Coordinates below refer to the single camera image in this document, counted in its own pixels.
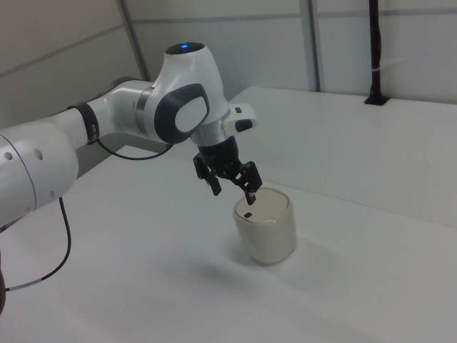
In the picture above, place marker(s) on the black pole with clamp base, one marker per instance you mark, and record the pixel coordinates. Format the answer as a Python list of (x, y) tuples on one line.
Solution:
[(375, 43)]

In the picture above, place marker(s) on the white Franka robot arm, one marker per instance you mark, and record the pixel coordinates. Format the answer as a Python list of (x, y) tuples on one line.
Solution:
[(118, 103)]

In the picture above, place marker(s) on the small cream trash can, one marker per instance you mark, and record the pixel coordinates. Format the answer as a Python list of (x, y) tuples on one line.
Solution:
[(267, 243)]

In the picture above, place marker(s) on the grey partition post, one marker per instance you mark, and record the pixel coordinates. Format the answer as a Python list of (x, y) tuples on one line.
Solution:
[(134, 39), (313, 46)]

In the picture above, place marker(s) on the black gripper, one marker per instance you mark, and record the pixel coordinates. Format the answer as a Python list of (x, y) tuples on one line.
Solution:
[(221, 157)]

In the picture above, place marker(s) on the cream trash can lid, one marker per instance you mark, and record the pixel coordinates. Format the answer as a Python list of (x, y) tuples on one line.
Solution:
[(271, 203)]

